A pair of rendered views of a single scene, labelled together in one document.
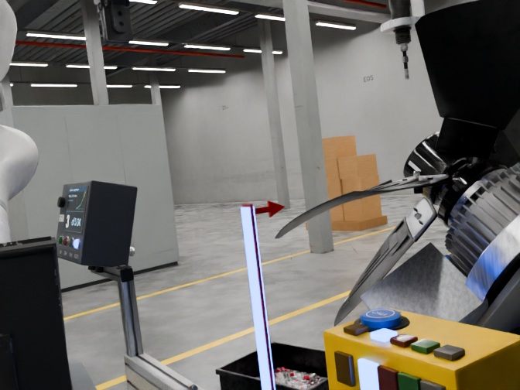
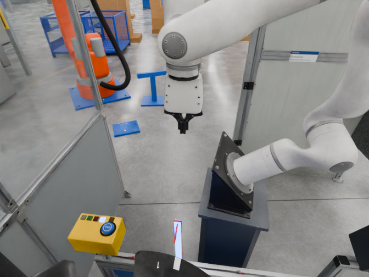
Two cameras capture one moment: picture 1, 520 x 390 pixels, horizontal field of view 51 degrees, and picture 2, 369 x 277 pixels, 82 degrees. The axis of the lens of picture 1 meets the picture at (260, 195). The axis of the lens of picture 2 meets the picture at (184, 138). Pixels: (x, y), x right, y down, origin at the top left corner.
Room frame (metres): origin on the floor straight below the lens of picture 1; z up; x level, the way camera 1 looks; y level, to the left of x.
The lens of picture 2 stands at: (1.00, -0.25, 1.77)
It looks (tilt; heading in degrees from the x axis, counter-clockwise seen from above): 37 degrees down; 130
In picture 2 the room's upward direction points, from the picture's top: straight up
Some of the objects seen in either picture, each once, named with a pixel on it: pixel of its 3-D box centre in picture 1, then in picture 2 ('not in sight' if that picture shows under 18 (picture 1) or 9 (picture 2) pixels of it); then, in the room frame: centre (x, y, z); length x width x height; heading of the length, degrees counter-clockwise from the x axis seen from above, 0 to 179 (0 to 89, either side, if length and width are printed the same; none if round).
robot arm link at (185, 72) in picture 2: not in sight; (184, 67); (0.67, 0.15, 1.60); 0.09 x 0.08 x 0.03; 33
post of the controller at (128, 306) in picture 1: (129, 310); (330, 272); (1.19, 0.32, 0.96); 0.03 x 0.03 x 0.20; 33
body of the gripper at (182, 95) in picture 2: not in sight; (183, 91); (0.67, 0.15, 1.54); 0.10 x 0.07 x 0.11; 33
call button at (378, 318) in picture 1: (381, 319); (107, 228); (0.54, -0.11, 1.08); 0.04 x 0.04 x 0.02
